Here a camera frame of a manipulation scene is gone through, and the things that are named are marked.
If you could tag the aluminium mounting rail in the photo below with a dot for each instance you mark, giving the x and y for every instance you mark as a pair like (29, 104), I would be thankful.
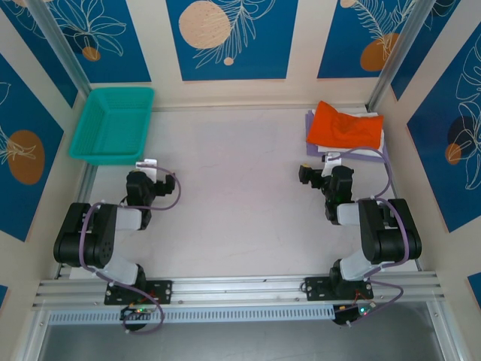
(240, 287)

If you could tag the grey metal panel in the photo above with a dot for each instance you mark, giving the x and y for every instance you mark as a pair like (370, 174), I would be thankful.
(240, 342)

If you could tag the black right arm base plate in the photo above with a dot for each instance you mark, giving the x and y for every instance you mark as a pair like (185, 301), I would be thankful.
(315, 287)

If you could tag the folded white t-shirt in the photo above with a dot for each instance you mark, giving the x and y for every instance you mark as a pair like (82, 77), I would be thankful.
(380, 141)

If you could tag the blue floral wall poster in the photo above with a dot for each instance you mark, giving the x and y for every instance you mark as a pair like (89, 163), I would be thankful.
(112, 37)
(233, 56)
(443, 30)
(45, 56)
(443, 150)
(349, 37)
(22, 188)

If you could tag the orange t-shirt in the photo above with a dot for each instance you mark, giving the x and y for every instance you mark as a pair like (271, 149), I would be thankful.
(338, 128)

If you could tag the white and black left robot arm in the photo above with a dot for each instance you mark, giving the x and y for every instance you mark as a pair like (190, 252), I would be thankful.
(82, 237)

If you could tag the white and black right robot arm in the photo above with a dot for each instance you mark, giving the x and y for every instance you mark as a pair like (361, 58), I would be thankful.
(391, 240)

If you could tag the small circuit board with LEDs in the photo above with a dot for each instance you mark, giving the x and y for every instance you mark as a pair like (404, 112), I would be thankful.
(357, 311)
(139, 311)

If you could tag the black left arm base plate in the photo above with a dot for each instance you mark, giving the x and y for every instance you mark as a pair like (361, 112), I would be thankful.
(163, 291)

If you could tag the teal plastic basket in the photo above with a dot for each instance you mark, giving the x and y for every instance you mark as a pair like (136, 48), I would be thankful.
(112, 124)

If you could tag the aluminium frame post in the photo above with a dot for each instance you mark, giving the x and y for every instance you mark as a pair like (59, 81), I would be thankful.
(60, 41)
(398, 49)

